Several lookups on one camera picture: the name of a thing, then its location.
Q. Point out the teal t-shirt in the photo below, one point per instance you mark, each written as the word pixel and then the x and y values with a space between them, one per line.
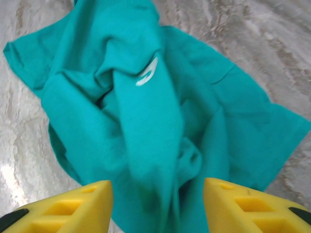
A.
pixel 145 109

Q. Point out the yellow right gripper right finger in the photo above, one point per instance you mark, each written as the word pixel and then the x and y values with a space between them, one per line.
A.
pixel 255 213

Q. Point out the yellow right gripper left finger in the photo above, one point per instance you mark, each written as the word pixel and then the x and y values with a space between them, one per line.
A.
pixel 60 213

